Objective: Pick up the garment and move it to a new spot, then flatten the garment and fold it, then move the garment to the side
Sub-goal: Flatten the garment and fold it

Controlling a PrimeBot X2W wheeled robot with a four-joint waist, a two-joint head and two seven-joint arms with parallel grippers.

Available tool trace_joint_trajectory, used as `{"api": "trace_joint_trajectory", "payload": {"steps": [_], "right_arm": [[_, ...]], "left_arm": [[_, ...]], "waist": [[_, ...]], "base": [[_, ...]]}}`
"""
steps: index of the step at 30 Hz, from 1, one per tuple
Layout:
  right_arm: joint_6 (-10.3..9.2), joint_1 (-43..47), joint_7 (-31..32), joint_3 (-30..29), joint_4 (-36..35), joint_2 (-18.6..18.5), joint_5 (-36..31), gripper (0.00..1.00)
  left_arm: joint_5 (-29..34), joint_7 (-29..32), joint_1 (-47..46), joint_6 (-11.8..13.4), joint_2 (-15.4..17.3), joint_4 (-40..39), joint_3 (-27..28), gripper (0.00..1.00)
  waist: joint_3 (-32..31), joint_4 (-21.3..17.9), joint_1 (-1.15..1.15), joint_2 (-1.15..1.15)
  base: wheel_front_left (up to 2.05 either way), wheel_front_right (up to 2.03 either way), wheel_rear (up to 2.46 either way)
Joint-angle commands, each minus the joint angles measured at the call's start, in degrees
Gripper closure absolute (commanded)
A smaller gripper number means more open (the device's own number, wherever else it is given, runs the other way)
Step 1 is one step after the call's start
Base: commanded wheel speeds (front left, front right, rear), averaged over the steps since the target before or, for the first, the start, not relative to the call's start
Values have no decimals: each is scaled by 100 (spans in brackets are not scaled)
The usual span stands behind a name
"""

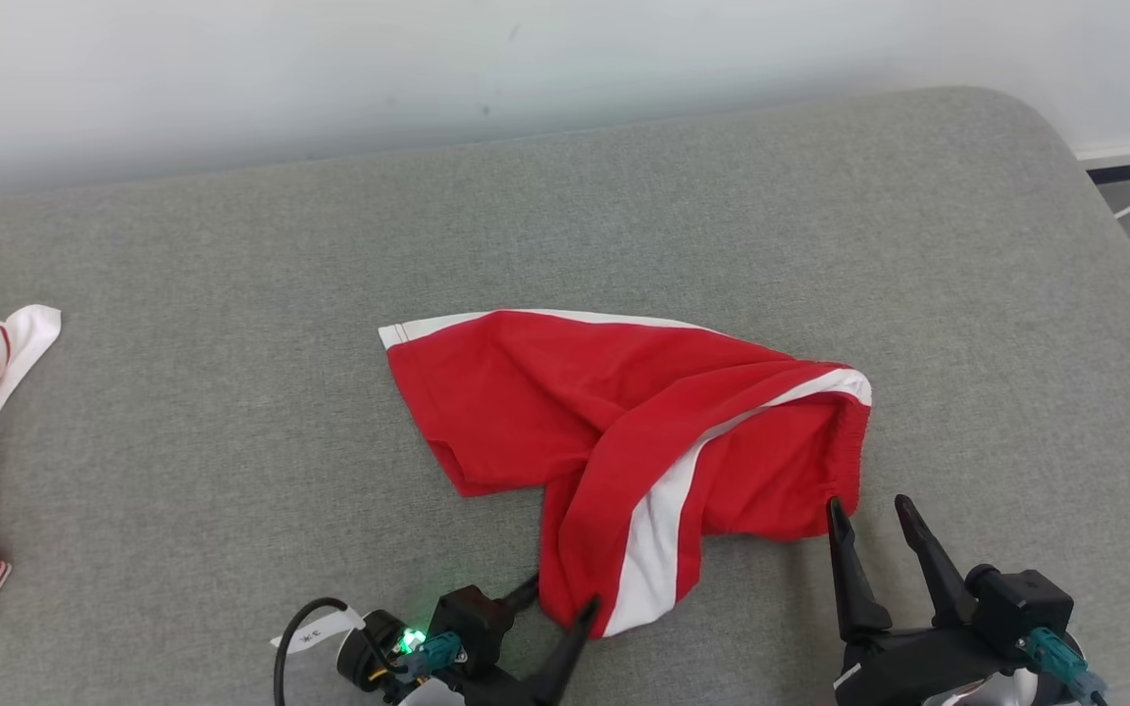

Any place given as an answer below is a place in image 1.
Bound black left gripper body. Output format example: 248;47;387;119
457;665;548;706

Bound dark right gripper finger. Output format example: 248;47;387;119
894;494;980;630
826;497;893;645

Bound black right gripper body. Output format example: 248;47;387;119
832;626;1029;706

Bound red shorts with white stripe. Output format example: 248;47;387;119
378;309;874;639

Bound white cable label tag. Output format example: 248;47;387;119
270;607;368;656

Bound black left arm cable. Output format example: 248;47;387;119
273;597;351;706

